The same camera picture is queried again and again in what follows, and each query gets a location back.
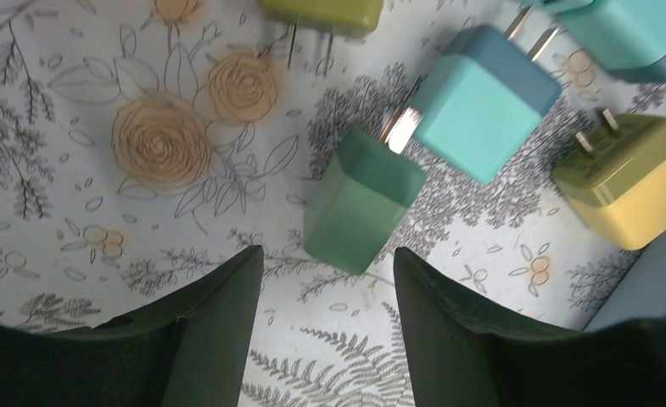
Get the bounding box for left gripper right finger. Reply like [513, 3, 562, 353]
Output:
[394, 248, 666, 406]

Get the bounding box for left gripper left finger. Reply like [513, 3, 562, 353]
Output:
[0, 246, 263, 406]

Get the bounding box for green plug cube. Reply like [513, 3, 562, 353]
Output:
[303, 106, 427, 276]

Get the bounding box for blue power strip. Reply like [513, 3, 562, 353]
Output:
[585, 231, 666, 332]

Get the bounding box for yellow plug cube lower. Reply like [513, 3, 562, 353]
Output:
[552, 109, 666, 250]

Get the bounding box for teal plug cube middle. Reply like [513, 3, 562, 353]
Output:
[410, 6, 562, 183]

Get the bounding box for teal plug cube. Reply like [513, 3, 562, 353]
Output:
[410, 6, 562, 183]
[523, 0, 666, 83]

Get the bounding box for yellow plug cube top-left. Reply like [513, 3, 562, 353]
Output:
[257, 0, 383, 75]

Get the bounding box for teal plug cube upper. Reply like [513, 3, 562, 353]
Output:
[523, 0, 666, 83]

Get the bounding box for floral table mat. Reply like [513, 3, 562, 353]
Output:
[0, 1, 666, 406]

